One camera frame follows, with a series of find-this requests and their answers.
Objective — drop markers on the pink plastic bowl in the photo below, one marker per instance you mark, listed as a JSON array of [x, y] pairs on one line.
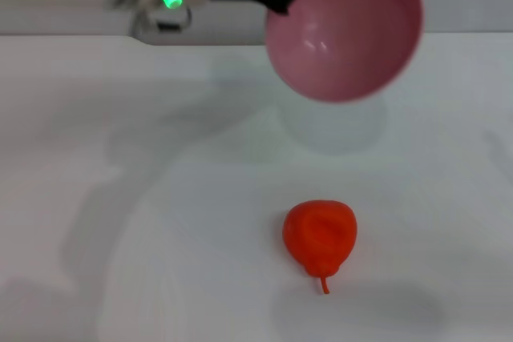
[[348, 37]]

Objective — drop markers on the orange toy fruit with stem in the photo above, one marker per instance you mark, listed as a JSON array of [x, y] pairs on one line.
[[320, 234]]

